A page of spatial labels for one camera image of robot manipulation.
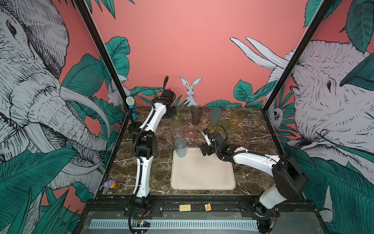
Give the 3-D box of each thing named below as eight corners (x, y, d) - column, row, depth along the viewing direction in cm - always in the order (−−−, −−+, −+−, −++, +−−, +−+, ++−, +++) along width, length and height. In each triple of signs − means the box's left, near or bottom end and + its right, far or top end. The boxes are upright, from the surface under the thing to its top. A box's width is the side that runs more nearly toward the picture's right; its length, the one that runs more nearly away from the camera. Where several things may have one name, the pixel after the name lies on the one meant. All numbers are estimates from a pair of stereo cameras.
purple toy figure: (103, 189, 82) (100, 188, 79) (104, 183, 84) (101, 181, 81) (115, 187, 82) (112, 185, 80) (116, 181, 85) (113, 179, 82)
